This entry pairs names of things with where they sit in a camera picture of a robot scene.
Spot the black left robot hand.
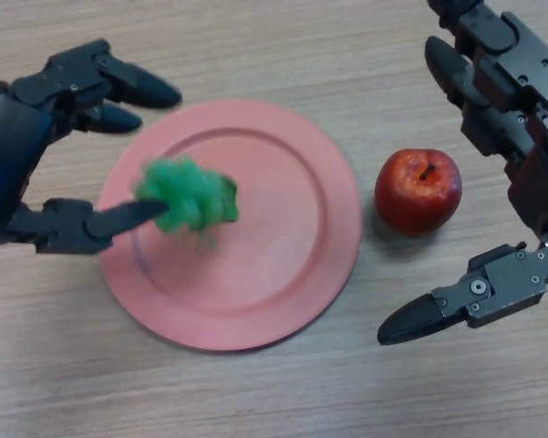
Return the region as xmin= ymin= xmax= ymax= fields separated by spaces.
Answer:
xmin=0 ymin=38 xmax=183 ymax=259

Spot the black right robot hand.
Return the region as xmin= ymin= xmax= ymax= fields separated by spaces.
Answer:
xmin=377 ymin=0 xmax=548 ymax=347

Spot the green grape bunch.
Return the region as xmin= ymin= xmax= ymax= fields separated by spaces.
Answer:
xmin=131 ymin=155 xmax=241 ymax=255

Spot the pink round plate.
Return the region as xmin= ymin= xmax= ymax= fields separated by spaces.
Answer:
xmin=96 ymin=99 xmax=364 ymax=352

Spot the red apple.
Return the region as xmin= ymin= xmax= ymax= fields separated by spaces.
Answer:
xmin=374 ymin=148 xmax=463 ymax=237

